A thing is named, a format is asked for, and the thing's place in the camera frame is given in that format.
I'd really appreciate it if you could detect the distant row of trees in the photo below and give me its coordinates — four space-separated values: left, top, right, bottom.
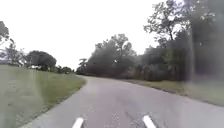
49 65 76 75

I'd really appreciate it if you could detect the large dark tree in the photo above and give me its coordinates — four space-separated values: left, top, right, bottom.
25 50 58 72

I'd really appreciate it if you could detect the grey asphalt road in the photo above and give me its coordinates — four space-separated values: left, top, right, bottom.
20 75 224 128

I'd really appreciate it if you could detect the grass field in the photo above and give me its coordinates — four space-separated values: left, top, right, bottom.
0 64 88 128

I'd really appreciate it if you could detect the grass verge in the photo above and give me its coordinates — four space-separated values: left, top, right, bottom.
123 78 224 108

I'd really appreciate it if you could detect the robot's own part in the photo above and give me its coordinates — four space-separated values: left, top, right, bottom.
142 114 157 128
71 117 85 128

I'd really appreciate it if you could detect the wood of trees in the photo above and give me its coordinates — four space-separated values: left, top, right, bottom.
75 0 224 83

